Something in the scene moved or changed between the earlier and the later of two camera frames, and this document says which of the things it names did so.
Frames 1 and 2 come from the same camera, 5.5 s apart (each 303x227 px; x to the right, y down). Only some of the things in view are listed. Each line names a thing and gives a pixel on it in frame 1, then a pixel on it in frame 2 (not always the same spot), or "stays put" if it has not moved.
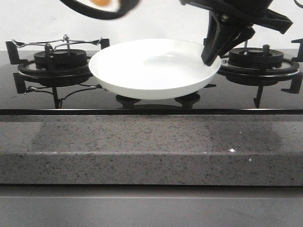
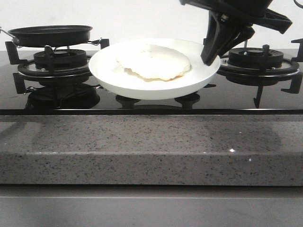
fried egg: [111, 5] -> [155, 61]
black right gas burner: [253, 57] stays put
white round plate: [152, 69] stays put
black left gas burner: [62, 58] stays put
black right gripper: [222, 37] stays put
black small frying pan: [127, 7] -> [52, 35]
